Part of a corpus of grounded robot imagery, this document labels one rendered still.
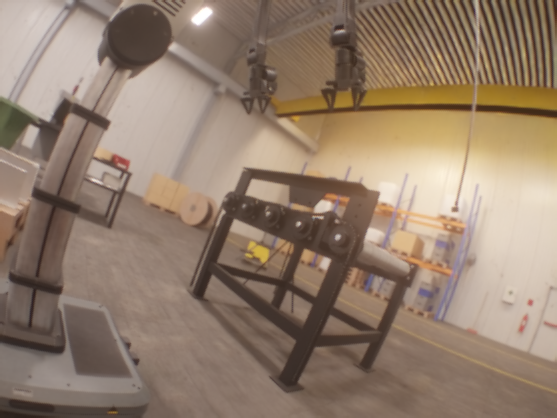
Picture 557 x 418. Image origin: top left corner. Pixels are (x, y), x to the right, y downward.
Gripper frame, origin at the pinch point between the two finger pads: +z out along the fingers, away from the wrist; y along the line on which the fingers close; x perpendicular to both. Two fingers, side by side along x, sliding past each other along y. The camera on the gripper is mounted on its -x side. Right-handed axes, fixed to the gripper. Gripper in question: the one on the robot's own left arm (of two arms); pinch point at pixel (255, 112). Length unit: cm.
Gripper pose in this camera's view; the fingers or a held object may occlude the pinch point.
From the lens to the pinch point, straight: 123.9
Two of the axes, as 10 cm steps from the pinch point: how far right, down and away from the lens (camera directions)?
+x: -7.3, 1.9, -6.6
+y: -6.8, -2.2, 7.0
